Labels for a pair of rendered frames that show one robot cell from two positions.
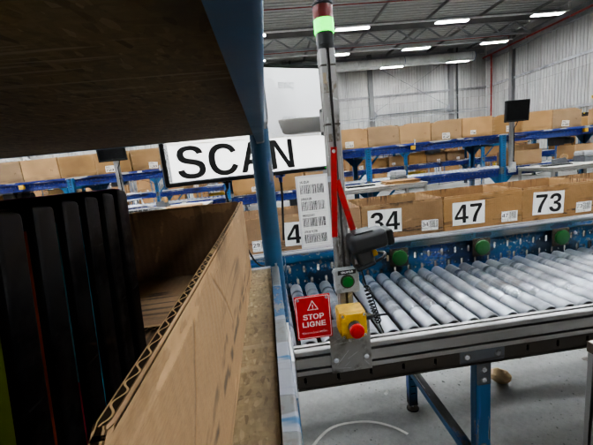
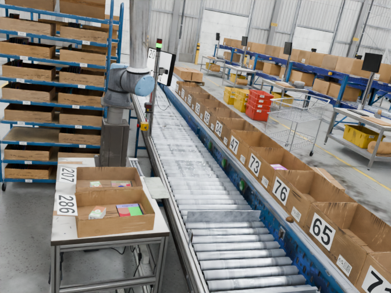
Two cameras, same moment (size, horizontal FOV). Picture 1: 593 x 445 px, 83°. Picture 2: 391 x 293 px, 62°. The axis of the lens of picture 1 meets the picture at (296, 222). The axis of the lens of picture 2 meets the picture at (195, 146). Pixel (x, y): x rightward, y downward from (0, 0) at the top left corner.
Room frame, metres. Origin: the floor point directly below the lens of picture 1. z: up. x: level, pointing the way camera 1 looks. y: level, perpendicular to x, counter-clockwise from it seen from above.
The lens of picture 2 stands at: (0.69, -3.16, 1.76)
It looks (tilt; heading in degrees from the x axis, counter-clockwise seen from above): 19 degrees down; 77
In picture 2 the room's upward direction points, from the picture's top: 9 degrees clockwise
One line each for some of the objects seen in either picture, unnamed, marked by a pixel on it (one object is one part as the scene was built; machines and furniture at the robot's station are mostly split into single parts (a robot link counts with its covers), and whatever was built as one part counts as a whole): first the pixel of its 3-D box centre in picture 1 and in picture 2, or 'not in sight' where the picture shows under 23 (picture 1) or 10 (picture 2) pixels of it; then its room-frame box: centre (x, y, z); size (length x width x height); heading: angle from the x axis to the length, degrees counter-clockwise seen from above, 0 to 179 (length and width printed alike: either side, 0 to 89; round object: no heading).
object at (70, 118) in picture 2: not in sight; (82, 115); (0.24, 0.20, 0.79); 0.40 x 0.30 x 0.10; 6
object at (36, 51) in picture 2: not in sight; (29, 49); (-0.23, 0.16, 1.39); 0.40 x 0.30 x 0.10; 2
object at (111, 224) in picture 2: not in sight; (113, 210); (0.66, -1.60, 0.80); 0.38 x 0.28 x 0.10; 13
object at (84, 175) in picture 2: not in sight; (108, 183); (0.61, -1.29, 0.80); 0.38 x 0.28 x 0.10; 8
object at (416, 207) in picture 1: (391, 214); (236, 132); (1.67, -0.48, 0.97); 0.39 x 0.29 x 0.17; 94
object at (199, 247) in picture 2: not in sight; (236, 247); (1.32, -1.80, 0.72); 0.52 x 0.05 x 0.05; 4
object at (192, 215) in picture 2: not in sight; (224, 217); (1.30, -1.57, 0.76); 0.46 x 0.01 x 0.09; 4
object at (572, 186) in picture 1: (536, 198); (277, 169); (1.73, -1.26, 0.97); 0.39 x 0.29 x 0.17; 94
